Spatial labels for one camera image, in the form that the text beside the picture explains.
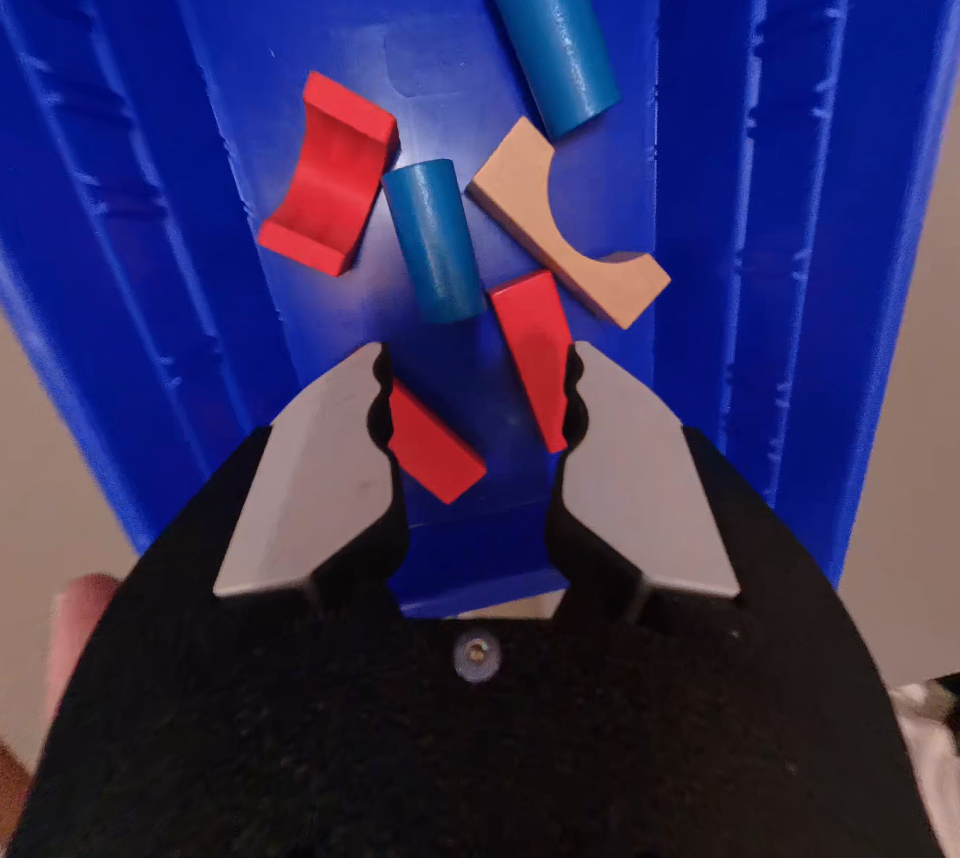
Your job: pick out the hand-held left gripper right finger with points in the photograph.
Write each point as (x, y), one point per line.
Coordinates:
(645, 498)

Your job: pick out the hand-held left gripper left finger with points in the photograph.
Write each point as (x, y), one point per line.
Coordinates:
(300, 498)

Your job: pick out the red wooden rectangular block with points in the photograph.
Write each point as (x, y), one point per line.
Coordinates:
(435, 453)
(529, 348)

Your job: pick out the blue wooden cylinder block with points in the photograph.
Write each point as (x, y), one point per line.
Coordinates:
(555, 26)
(435, 243)

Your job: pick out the tan wooden arch block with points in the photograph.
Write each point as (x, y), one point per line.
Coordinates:
(525, 206)

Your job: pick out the blue plastic storage bin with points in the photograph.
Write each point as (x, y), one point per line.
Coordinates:
(300, 11)

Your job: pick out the person's left hand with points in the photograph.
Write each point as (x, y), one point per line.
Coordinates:
(79, 633)

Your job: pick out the red wooden arch block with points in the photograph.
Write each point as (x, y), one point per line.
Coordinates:
(330, 176)

